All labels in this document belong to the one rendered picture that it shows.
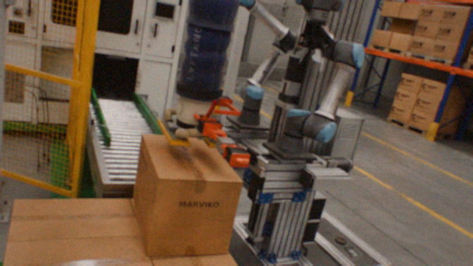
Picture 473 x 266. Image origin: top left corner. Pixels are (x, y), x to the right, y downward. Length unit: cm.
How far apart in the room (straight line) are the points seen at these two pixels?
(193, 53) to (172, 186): 61
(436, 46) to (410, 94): 119
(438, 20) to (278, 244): 797
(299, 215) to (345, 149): 52
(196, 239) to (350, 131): 118
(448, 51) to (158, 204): 845
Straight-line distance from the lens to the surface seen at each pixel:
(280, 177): 217
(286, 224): 264
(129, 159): 305
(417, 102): 1000
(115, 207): 234
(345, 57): 212
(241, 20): 550
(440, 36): 985
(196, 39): 188
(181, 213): 187
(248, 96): 253
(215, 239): 200
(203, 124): 174
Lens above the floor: 166
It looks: 16 degrees down
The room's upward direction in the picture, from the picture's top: 12 degrees clockwise
